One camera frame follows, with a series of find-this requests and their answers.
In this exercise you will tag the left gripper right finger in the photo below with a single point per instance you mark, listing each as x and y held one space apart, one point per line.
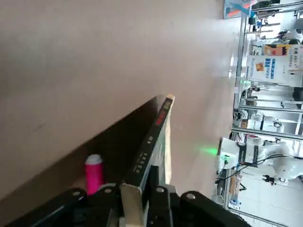
189 208

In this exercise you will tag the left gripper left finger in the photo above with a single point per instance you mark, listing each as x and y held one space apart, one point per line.
71 208

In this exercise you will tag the black covered book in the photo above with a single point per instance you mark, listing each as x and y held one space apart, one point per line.
151 132

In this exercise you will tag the white book blue lettering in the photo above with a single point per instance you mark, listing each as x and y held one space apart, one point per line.
260 68

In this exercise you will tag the yellow cartoon cover book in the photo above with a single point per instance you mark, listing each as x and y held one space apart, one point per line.
274 50

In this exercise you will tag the pink highlighter pen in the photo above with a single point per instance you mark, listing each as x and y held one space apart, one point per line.
94 175

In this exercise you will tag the light blue pen cup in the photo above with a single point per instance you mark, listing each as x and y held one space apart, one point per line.
236 9

